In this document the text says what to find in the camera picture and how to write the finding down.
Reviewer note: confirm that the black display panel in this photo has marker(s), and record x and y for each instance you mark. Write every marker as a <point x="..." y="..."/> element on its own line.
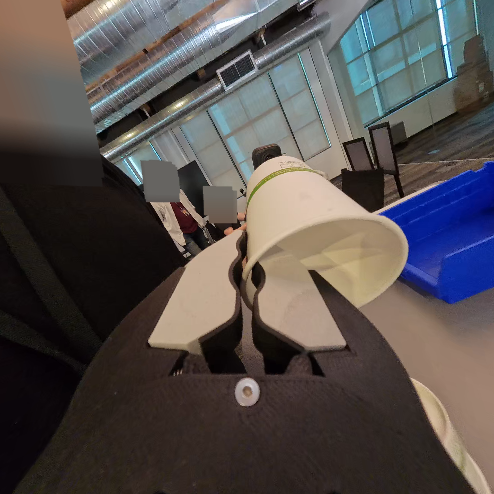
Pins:
<point x="193" y="177"/>

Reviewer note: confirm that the silver air duct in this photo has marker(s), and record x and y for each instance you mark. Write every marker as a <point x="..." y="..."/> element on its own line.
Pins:
<point x="154" y="106"/>
<point x="185" y="63"/>
<point x="135" y="34"/>

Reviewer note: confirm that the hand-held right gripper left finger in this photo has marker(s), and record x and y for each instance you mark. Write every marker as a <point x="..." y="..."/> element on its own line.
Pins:
<point x="193" y="305"/>

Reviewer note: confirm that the white vent grille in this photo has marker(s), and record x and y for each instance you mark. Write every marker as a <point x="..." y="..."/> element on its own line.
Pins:
<point x="237" y="70"/>

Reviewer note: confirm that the black framed chair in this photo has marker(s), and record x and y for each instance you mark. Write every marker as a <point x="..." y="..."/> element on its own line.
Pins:
<point x="359" y="154"/>
<point x="384" y="150"/>

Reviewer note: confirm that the person in black sweater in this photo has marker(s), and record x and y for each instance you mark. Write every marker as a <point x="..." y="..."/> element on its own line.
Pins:
<point x="77" y="270"/>

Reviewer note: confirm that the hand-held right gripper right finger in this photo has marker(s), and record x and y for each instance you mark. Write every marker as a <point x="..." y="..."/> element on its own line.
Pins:
<point x="297" y="308"/>

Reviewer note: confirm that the person's left hand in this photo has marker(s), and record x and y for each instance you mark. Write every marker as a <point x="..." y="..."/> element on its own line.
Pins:
<point x="231" y="230"/>

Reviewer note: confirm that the grey desk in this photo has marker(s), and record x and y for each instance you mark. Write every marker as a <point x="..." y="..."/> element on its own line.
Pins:
<point x="444" y="339"/>

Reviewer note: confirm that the blue plastic bin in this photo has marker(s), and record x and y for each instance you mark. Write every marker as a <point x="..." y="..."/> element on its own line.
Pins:
<point x="455" y="231"/>

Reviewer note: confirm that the black side table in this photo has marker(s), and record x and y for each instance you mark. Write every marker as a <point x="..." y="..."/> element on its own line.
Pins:
<point x="362" y="189"/>

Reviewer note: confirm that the white paper cup green band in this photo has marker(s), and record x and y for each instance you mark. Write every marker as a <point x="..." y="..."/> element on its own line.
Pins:
<point x="444" y="432"/>
<point x="308" y="208"/>

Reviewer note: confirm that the stack of cardboard boxes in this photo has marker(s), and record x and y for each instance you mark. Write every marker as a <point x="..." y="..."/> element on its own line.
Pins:
<point x="469" y="73"/>

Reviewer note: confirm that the gridded window wall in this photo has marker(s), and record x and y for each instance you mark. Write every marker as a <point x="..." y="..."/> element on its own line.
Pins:
<point x="397" y="50"/>
<point x="254" y="123"/>

